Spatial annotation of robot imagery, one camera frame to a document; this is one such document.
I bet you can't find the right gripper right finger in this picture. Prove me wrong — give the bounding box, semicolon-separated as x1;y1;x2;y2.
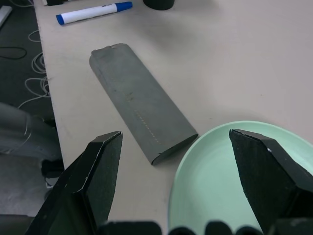
228;129;313;235

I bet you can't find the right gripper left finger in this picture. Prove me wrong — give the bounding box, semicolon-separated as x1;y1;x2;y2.
24;131;123;235

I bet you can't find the green plate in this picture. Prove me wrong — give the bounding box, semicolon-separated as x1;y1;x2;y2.
168;120;313;235

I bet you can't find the grey glasses case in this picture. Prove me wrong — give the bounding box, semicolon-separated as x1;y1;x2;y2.
89;43;199;166

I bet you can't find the blue-capped white marker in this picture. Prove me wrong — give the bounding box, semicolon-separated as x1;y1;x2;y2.
55;1;134;26

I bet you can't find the black-capped white marker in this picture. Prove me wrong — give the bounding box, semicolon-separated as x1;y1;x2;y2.
42;0;67;7

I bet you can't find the black plastic cup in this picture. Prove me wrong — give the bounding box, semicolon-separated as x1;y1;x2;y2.
142;0;176;11

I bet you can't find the white floor cable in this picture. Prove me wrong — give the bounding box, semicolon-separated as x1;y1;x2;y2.
18;29;51;110

